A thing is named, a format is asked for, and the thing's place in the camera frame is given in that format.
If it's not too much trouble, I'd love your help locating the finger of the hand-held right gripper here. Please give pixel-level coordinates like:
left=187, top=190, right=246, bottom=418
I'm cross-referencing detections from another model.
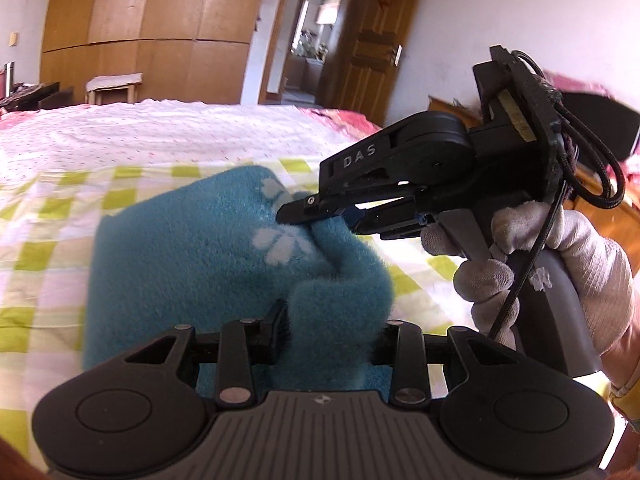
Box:
left=276, top=119, right=427, bottom=227
left=345, top=196, right=438, bottom=242

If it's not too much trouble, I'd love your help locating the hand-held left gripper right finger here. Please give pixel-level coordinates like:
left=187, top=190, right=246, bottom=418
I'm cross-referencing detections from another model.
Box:
left=370, top=317, right=523, bottom=407

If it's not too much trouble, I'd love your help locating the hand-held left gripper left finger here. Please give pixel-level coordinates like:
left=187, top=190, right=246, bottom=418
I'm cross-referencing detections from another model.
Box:
left=122, top=300, right=288, bottom=408

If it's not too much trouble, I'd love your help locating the blue sweater with white flowers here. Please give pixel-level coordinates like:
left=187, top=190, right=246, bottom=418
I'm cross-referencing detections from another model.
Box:
left=81, top=164, right=397, bottom=394

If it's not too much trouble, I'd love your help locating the person's right forearm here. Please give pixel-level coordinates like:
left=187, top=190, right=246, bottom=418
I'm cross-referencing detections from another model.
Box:
left=599, top=305, right=640, bottom=436

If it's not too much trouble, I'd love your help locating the person's right hand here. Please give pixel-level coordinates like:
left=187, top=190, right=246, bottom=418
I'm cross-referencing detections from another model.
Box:
left=420, top=200, right=635, bottom=362

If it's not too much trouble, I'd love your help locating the wooden television cabinet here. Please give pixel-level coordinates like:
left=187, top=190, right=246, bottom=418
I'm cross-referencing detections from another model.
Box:
left=426, top=94, right=640, bottom=243

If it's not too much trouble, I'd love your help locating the black box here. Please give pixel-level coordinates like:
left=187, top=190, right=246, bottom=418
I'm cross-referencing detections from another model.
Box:
left=554, top=89, right=640, bottom=162

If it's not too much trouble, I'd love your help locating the wooden door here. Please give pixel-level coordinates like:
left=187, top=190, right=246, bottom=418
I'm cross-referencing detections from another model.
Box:
left=324, top=0, right=432, bottom=130

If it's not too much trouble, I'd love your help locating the white dotted bed cover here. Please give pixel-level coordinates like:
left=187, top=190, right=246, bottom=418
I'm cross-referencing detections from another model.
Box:
left=0, top=99, right=383, bottom=183

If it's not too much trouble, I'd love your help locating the yellow checked bed sheet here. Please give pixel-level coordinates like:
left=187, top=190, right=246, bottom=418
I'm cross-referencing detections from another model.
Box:
left=0, top=157, right=631, bottom=476

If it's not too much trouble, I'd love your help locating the wooden wardrobe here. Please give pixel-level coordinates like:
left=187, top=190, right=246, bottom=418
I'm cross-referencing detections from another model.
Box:
left=40, top=0, right=275, bottom=107

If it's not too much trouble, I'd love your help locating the wooden stool with cushion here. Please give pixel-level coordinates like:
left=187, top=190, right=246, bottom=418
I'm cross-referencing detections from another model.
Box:
left=84, top=72, right=144, bottom=106

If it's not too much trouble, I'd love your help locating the dark low table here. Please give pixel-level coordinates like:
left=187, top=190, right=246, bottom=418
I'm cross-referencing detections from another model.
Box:
left=0, top=81, right=76, bottom=114

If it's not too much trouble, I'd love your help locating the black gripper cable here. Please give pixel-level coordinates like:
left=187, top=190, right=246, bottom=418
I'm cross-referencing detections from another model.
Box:
left=487, top=49, right=627, bottom=342

